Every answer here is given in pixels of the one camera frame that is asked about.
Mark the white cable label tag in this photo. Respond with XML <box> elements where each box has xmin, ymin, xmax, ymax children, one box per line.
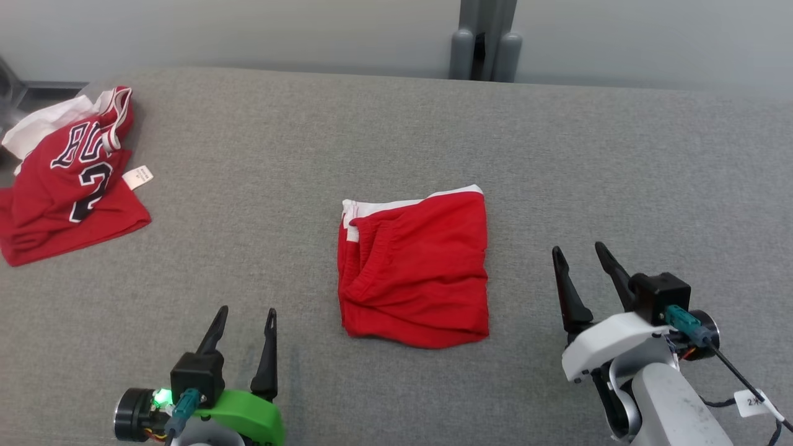
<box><xmin>734</xmin><ymin>389</ymin><xmax>776</xmax><ymax>419</ymax></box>

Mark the grey metal stand frame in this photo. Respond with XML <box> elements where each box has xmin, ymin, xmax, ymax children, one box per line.
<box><xmin>449</xmin><ymin>0</ymin><xmax>522</xmax><ymax>82</ymax></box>

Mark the teal left camera connector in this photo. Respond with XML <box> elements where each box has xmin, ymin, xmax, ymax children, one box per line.
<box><xmin>164</xmin><ymin>389</ymin><xmax>202</xmax><ymax>437</ymax></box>

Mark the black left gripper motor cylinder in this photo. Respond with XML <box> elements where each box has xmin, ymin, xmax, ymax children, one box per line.
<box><xmin>113</xmin><ymin>388</ymin><xmax>163</xmax><ymax>443</ymax></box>

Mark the teal camera connector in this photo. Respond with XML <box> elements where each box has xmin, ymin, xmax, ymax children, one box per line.
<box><xmin>164</xmin><ymin>389</ymin><xmax>202</xmax><ymax>437</ymax></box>
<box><xmin>664</xmin><ymin>305</ymin><xmax>714</xmax><ymax>349</ymax></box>

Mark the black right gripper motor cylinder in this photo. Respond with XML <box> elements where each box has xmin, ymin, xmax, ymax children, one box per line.
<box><xmin>672</xmin><ymin>310</ymin><xmax>721</xmax><ymax>362</ymax></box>

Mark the red basketball jersey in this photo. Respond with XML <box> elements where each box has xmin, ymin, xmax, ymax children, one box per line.
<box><xmin>0</xmin><ymin>85</ymin><xmax>154</xmax><ymax>267</ymax></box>

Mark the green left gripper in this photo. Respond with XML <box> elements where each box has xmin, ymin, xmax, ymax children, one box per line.
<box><xmin>193</xmin><ymin>305</ymin><xmax>286</xmax><ymax>446</ymax></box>

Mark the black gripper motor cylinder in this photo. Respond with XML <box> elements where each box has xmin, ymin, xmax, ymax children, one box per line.
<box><xmin>672</xmin><ymin>310</ymin><xmax>721</xmax><ymax>362</ymax></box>
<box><xmin>113</xmin><ymin>388</ymin><xmax>163</xmax><ymax>443</ymax></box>

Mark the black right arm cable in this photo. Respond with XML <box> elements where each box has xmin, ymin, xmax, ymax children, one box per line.
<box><xmin>700</xmin><ymin>344</ymin><xmax>793</xmax><ymax>446</ymax></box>

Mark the dark grey metal frame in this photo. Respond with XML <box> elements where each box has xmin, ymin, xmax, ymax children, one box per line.
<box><xmin>0</xmin><ymin>56</ymin><xmax>87</xmax><ymax>134</ymax></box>

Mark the teal right camera connector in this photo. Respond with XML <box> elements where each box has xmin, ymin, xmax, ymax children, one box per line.
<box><xmin>664</xmin><ymin>305</ymin><xmax>714</xmax><ymax>349</ymax></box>

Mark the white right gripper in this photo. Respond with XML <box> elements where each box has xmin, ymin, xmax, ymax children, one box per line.
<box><xmin>552</xmin><ymin>242</ymin><xmax>673</xmax><ymax>383</ymax></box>

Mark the red shorts white waistband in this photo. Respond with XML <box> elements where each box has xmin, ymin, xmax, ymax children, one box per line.
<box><xmin>338</xmin><ymin>184</ymin><xmax>490</xmax><ymax>349</ymax></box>

